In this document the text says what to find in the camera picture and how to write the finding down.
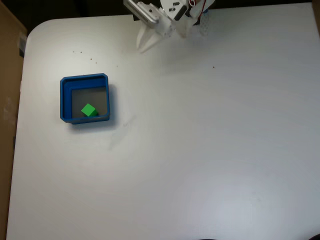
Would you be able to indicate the silver camera box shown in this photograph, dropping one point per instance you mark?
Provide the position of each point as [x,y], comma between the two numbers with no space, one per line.
[140,11]

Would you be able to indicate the blue square box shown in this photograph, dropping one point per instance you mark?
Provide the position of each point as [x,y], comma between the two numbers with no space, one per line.
[65,100]

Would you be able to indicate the black tape strip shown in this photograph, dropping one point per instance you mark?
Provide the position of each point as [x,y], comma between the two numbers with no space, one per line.
[135,19]

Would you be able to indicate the green cube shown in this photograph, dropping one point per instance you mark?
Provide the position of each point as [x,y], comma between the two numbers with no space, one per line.
[88,110]

